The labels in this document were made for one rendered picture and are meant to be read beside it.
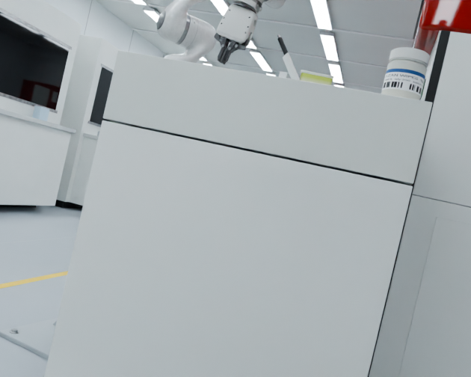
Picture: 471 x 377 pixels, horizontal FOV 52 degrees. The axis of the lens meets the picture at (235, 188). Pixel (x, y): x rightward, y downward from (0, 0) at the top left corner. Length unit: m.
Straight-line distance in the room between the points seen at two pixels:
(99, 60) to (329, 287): 5.29
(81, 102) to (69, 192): 1.05
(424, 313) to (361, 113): 0.55
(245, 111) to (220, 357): 0.47
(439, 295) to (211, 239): 0.58
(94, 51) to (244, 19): 4.56
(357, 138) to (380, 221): 0.15
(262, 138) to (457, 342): 0.68
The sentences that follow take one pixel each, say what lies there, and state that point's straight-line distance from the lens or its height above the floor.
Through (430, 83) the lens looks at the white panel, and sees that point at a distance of 1.28.
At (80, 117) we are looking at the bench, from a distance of 5.91.
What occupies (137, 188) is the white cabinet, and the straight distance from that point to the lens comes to 1.00.
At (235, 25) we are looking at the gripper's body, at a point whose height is 1.20.
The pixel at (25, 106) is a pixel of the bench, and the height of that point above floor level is 0.99.
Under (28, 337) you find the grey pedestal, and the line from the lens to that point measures 2.04.
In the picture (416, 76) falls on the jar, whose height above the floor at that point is 1.01.
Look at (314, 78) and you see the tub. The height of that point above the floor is 1.02.
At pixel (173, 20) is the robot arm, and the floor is 1.27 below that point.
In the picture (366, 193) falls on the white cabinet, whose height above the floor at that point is 0.79.
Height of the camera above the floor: 0.76
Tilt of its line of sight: 1 degrees down
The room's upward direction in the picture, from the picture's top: 13 degrees clockwise
